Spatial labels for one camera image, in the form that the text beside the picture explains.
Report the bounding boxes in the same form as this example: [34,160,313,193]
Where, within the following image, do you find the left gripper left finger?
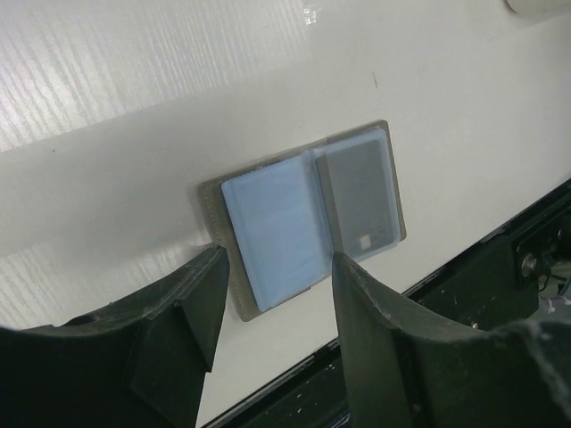
[57,246,229,427]

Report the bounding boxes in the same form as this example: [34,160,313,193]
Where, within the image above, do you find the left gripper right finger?
[332,252,477,427]

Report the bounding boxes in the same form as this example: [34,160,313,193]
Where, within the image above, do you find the grey card holder wallet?
[198,120,407,322]

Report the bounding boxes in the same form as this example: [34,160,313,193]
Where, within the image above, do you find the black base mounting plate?
[212,184,570,427]

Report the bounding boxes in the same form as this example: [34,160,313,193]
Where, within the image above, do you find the white plastic tray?
[505,0,571,17]

